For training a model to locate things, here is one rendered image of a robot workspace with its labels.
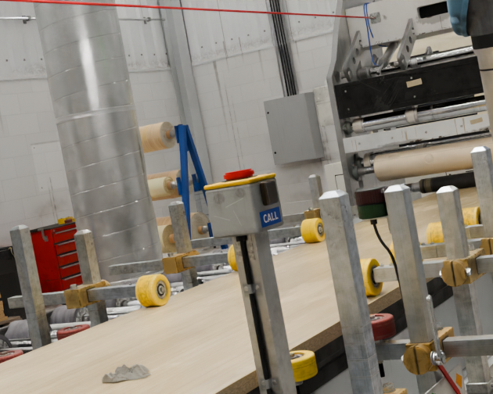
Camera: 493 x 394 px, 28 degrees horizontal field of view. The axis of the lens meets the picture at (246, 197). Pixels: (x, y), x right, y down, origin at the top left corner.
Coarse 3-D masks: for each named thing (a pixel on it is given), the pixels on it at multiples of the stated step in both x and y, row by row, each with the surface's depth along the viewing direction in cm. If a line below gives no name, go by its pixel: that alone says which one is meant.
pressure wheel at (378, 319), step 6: (372, 318) 180; (378, 318) 181; (384, 318) 178; (390, 318) 179; (372, 324) 177; (378, 324) 177; (384, 324) 177; (390, 324) 178; (372, 330) 177; (378, 330) 177; (384, 330) 177; (390, 330) 178; (378, 336) 177; (384, 336) 177; (390, 336) 178; (378, 342) 180
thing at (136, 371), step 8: (120, 368) 171; (128, 368) 171; (136, 368) 169; (144, 368) 172; (104, 376) 170; (112, 376) 170; (120, 376) 169; (128, 376) 169; (136, 376) 169; (144, 376) 168
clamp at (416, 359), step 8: (448, 328) 177; (440, 336) 173; (448, 336) 176; (408, 344) 171; (416, 344) 170; (424, 344) 169; (432, 344) 169; (440, 344) 172; (408, 352) 169; (416, 352) 168; (424, 352) 167; (408, 360) 169; (416, 360) 169; (424, 360) 167; (408, 368) 169; (416, 368) 168; (424, 368) 168; (432, 368) 169
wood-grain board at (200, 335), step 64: (320, 256) 288; (384, 256) 263; (128, 320) 235; (192, 320) 218; (320, 320) 191; (0, 384) 186; (64, 384) 175; (128, 384) 166; (192, 384) 157; (256, 384) 159
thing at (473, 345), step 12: (456, 336) 174; (468, 336) 173; (480, 336) 171; (492, 336) 170; (384, 348) 178; (396, 348) 178; (444, 348) 173; (456, 348) 172; (468, 348) 171; (480, 348) 169; (492, 348) 168
